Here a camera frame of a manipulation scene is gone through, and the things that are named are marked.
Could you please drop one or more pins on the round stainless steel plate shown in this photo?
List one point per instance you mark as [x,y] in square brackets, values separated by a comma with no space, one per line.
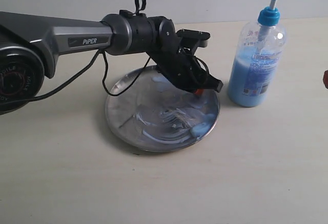
[146,111]

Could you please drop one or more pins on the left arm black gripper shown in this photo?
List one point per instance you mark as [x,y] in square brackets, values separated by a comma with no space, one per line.
[186,71]

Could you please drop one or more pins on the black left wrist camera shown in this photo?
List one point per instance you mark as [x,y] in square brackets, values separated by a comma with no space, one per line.
[193,39]

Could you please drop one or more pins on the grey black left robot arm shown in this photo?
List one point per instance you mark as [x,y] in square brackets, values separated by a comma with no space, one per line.
[31,46]

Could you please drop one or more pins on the blue pump soap bottle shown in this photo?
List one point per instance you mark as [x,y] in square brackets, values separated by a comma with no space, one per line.
[259,50]

